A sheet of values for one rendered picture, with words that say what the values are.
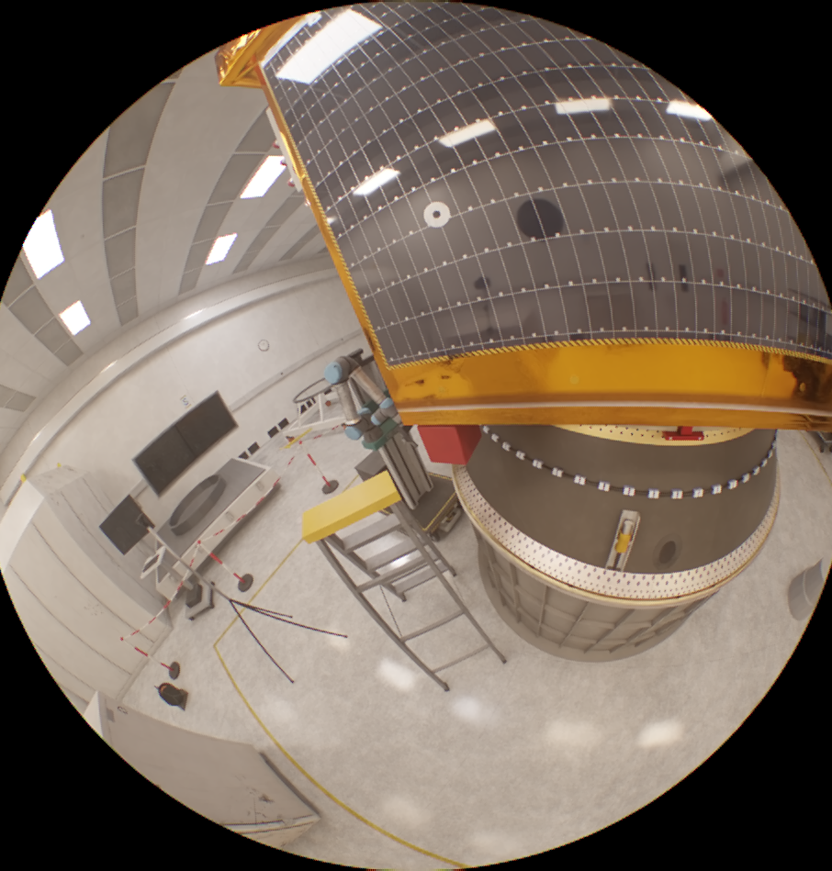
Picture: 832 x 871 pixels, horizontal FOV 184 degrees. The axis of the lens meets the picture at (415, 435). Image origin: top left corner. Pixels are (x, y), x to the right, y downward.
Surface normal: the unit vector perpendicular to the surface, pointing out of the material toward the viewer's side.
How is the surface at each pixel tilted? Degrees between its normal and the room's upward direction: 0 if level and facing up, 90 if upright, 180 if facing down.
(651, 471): 62
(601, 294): 90
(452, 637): 0
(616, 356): 90
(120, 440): 90
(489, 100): 90
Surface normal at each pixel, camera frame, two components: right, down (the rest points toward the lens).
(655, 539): -0.60, 0.14
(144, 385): 0.81, 0.00
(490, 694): -0.34, -0.81
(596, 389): -0.49, 0.59
